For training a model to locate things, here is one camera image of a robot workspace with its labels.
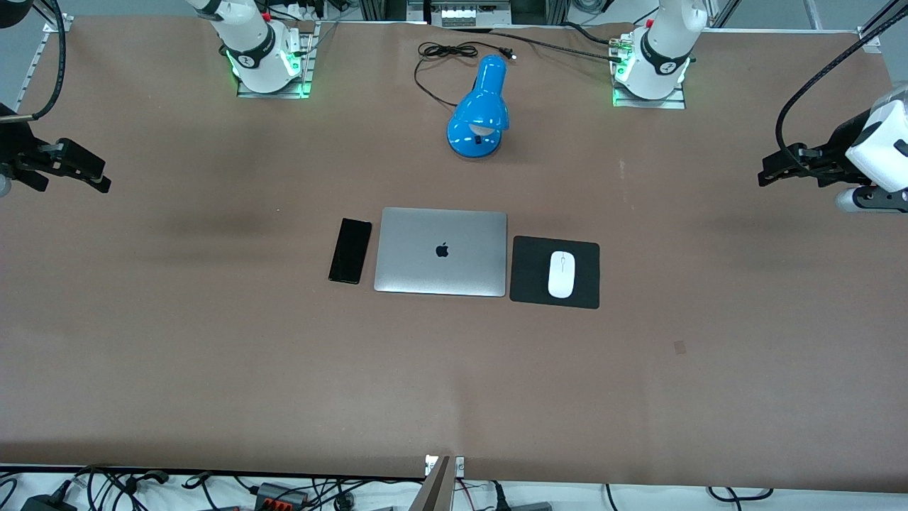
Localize white computer mouse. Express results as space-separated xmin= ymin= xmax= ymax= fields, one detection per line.
xmin=547 ymin=251 xmax=576 ymax=300

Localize black smartphone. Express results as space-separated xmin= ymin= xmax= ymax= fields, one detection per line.
xmin=328 ymin=218 xmax=373 ymax=285

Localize black mouse pad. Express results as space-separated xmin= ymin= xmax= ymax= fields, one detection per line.
xmin=509 ymin=236 xmax=601 ymax=310

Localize brown table cover sheet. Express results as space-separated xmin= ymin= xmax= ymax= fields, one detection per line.
xmin=0 ymin=16 xmax=908 ymax=493

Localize blue desk lamp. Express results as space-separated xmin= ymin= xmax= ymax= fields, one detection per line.
xmin=446 ymin=55 xmax=511 ymax=160

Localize black power adapter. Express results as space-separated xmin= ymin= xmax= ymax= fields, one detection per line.
xmin=20 ymin=490 xmax=76 ymax=511

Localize white socket power strip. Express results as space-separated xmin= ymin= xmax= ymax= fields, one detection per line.
xmin=440 ymin=4 xmax=499 ymax=28

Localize silver closed laptop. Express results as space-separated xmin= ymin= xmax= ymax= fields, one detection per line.
xmin=374 ymin=207 xmax=508 ymax=297

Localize grey connector box orange levers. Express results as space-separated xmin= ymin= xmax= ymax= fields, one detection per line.
xmin=254 ymin=482 xmax=310 ymax=510

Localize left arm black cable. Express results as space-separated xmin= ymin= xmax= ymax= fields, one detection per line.
xmin=775 ymin=6 xmax=908 ymax=165

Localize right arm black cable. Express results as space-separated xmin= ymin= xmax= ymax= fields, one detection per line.
xmin=27 ymin=0 xmax=67 ymax=121

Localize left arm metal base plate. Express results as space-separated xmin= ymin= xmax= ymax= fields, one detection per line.
xmin=611 ymin=35 xmax=687 ymax=110

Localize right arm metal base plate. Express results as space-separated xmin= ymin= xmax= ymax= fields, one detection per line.
xmin=236 ymin=21 xmax=316 ymax=99

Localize black cable to arm base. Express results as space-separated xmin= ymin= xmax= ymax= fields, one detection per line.
xmin=454 ymin=27 xmax=626 ymax=65

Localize black lamp power cord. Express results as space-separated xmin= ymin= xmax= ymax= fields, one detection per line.
xmin=414 ymin=41 xmax=517 ymax=109

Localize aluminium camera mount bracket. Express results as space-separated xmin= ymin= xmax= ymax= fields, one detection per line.
xmin=424 ymin=455 xmax=465 ymax=511

